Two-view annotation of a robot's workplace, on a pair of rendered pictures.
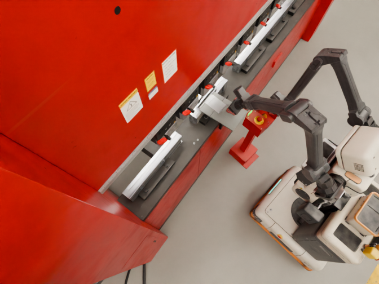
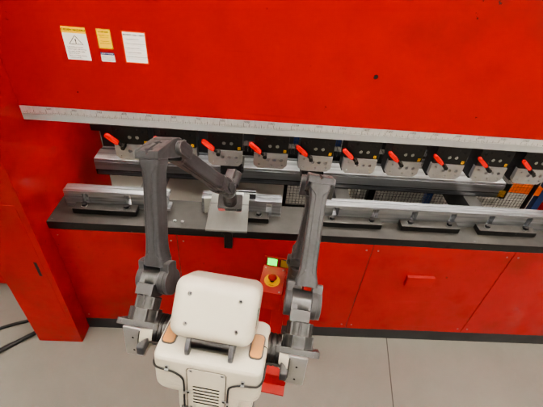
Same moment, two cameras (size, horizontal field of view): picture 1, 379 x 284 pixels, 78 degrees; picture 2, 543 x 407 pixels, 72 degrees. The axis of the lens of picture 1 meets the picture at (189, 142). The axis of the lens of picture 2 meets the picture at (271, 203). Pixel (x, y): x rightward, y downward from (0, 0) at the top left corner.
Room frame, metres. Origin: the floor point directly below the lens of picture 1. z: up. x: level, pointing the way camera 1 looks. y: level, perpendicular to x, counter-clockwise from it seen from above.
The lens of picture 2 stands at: (0.13, -1.34, 2.12)
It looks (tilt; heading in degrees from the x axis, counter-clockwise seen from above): 39 degrees down; 50
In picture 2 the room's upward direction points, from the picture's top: 6 degrees clockwise
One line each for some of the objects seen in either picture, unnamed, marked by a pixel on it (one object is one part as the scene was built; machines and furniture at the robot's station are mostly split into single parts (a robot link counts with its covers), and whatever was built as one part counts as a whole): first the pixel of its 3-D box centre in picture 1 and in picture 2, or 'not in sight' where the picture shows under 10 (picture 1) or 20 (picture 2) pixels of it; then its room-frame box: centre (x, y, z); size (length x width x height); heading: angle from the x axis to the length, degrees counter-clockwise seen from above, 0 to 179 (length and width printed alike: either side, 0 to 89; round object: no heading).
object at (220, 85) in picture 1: (208, 100); (242, 203); (0.95, -0.14, 0.92); 0.39 x 0.06 x 0.10; 143
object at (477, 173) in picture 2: not in sight; (487, 161); (1.85, -0.81, 1.26); 0.15 x 0.09 x 0.17; 143
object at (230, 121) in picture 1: (223, 110); (229, 211); (0.82, -0.23, 1.00); 0.26 x 0.18 x 0.01; 53
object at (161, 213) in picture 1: (242, 91); (341, 281); (1.40, -0.53, 0.41); 3.00 x 0.21 x 0.83; 143
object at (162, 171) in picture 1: (157, 178); (106, 208); (0.39, 0.20, 0.89); 0.30 x 0.05 x 0.03; 143
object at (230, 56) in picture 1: (224, 55); (271, 148); (1.05, -0.21, 1.26); 0.15 x 0.09 x 0.17; 143
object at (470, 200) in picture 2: not in sight; (455, 190); (2.22, -0.61, 0.81); 0.64 x 0.08 x 0.14; 53
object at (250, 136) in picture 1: (250, 137); (275, 329); (0.91, -0.55, 0.39); 0.06 x 0.06 x 0.54; 43
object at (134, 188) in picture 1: (154, 165); (119, 197); (0.47, 0.22, 0.92); 0.50 x 0.06 x 0.10; 143
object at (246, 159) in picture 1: (245, 152); (270, 366); (0.88, -0.57, 0.06); 0.25 x 0.20 x 0.12; 43
